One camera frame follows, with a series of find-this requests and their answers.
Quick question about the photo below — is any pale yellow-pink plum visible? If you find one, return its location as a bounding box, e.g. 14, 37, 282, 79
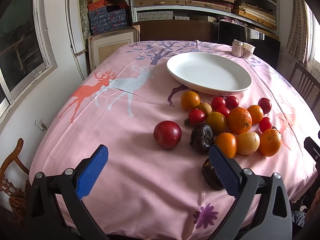
236, 132, 260, 155

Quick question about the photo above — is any yellow-orange tomato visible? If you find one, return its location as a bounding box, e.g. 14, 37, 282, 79
206, 112, 227, 135

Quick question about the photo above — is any large orange mandarin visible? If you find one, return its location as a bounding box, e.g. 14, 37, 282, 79
227, 107, 252, 134

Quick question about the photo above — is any small orange fruit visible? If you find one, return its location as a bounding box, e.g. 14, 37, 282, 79
247, 105, 264, 124

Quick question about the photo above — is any red cherry tomato with stem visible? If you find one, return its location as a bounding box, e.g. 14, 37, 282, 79
184, 109, 206, 127

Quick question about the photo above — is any large red plum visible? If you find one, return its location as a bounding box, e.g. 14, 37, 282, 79
153, 120, 182, 150

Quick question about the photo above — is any dark red cherry tomato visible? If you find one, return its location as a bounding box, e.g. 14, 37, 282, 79
258, 98, 272, 114

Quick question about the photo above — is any pink deer print tablecloth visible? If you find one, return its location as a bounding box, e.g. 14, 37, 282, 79
28, 39, 318, 240

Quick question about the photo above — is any wooden chair right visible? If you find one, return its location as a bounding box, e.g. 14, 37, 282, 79
288, 62, 320, 112

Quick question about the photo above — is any carved wooden chair left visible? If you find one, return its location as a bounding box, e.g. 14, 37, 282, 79
1, 138, 33, 216

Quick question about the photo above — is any small tan longan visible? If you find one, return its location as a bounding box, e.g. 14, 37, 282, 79
197, 102, 212, 116

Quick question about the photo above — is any small orange kumquat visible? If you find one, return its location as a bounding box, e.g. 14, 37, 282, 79
181, 91, 201, 111

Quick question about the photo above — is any white oval plate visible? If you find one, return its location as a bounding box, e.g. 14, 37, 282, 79
167, 52, 252, 95

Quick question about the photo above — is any beige patterned curtain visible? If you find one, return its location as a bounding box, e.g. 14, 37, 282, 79
286, 0, 309, 64

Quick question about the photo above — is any framed board leaning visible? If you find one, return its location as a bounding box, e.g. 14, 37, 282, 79
88, 25, 140, 72

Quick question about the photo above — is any dark wooden cabinet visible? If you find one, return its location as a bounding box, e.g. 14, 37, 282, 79
133, 20, 219, 43

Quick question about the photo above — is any blue patterned boxes stack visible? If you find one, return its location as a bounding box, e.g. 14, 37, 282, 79
88, 6, 127, 35

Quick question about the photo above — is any window with white frame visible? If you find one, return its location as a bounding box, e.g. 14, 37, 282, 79
1, 0, 56, 114

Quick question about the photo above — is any white panel leaning on wall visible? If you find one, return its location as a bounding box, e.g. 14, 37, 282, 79
65, 0, 88, 80

